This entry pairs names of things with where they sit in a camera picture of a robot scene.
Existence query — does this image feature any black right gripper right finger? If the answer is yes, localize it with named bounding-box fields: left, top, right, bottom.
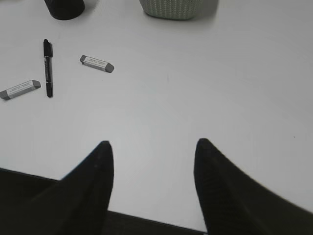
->
left=194, top=138, right=313, bottom=235

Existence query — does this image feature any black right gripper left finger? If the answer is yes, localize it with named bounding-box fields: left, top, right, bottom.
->
left=14, top=141, right=114, bottom=235

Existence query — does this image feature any black marker pen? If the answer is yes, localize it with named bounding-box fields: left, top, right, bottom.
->
left=43, top=39, right=53, bottom=98

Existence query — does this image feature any grey white eraser middle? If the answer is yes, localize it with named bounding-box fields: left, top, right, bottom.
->
left=0, top=80, right=41, bottom=100

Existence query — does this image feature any grey white eraser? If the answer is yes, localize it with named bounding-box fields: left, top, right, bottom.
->
left=0, top=80, right=41, bottom=100
left=80, top=55, right=114, bottom=73

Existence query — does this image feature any grey white eraser right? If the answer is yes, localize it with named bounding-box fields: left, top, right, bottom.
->
left=80, top=55, right=114, bottom=73

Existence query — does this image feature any black mesh pen holder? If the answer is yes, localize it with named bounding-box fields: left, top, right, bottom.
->
left=45, top=0, right=85, bottom=21

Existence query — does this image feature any pale green woven basket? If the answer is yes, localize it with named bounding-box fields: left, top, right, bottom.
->
left=139, top=0, right=219, bottom=21

